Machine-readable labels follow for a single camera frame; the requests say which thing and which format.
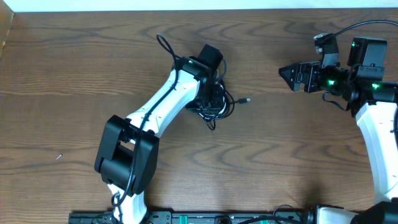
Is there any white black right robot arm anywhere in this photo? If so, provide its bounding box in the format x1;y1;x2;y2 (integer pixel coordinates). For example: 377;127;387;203
279;62;397;223

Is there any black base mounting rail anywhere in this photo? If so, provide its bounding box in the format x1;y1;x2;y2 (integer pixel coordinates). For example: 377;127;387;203
68;210;312;224

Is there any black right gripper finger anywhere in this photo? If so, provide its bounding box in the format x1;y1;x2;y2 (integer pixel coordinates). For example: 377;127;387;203
280;74;302;91
279;62;301;77

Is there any black USB cable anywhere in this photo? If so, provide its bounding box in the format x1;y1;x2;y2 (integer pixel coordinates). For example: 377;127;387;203
198;58;251;131

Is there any brown cardboard side panel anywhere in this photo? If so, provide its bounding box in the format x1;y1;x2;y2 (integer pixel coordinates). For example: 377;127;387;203
0;0;14;55

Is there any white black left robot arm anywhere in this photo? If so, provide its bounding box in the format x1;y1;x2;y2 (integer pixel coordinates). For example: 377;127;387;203
94;45;228;223

